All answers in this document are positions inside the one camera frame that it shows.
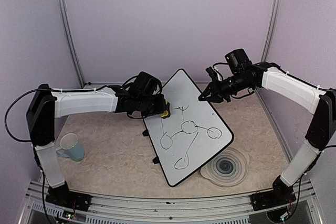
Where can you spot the yellow bone-shaped eraser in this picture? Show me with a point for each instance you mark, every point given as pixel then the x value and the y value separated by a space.
pixel 166 113

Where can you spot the left aluminium frame post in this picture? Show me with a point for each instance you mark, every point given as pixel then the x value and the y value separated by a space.
pixel 70 43

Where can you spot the light blue mug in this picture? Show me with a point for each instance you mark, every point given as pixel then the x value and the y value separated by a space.
pixel 70 147

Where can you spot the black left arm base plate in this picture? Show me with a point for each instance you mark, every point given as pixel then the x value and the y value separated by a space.
pixel 73 200

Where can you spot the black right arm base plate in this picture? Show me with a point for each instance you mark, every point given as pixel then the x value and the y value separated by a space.
pixel 268 199

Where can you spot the aluminium frame post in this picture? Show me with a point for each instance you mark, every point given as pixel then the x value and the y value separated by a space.
pixel 271 29
pixel 70 43

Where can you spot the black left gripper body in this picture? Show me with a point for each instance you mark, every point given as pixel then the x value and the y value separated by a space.
pixel 149 108

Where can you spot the right aluminium frame post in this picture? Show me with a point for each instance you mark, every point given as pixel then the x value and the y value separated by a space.
pixel 271 29

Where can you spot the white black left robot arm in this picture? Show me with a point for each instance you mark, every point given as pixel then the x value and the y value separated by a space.
pixel 48 105

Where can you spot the front aluminium rail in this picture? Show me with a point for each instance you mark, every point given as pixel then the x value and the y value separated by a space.
pixel 236 208

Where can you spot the grey spiral pattern plate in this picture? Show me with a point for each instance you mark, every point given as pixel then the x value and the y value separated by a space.
pixel 227 169

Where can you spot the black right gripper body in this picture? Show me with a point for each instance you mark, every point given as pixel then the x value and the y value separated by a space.
pixel 236 84

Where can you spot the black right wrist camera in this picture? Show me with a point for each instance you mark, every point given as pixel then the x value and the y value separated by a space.
pixel 238 61

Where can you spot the white whiteboard black frame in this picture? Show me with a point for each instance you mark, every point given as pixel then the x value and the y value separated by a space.
pixel 191 136

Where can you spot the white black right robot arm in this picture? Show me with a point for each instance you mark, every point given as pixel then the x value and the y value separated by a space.
pixel 318 101

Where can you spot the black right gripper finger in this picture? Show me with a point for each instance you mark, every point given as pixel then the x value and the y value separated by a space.
pixel 211 98
pixel 209 91

